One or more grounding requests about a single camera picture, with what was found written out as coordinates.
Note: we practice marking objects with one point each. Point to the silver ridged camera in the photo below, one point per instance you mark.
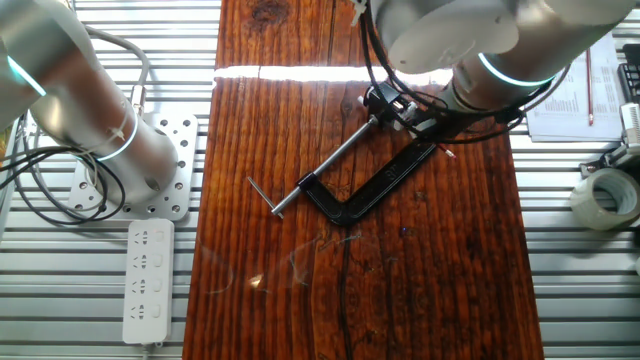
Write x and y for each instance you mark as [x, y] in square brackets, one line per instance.
[632, 125]

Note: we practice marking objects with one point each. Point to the red pencil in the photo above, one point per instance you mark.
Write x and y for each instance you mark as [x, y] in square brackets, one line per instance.
[448, 151]

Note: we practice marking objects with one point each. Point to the black C-clamp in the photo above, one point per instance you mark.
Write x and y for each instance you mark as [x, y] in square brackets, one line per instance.
[370, 192]

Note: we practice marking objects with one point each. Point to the brown wooden board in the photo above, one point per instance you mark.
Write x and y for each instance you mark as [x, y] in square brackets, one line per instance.
[300, 310]

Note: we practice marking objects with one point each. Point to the black keyboard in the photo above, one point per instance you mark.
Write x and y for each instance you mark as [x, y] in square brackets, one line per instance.
[631, 75]

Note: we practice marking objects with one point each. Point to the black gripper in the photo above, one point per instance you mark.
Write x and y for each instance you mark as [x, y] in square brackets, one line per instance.
[457, 127]

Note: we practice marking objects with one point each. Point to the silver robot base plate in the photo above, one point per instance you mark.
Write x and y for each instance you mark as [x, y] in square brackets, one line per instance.
[182, 135]

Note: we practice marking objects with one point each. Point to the white power strip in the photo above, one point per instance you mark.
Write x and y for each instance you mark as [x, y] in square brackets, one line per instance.
[148, 280]

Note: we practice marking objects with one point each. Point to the printed paper sheet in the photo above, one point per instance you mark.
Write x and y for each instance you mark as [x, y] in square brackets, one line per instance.
[570, 110]

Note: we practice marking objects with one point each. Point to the clear tape roll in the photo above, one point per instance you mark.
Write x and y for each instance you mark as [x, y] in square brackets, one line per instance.
[582, 202]

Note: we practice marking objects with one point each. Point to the red pen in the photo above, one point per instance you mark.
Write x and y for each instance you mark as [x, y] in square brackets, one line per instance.
[590, 90]

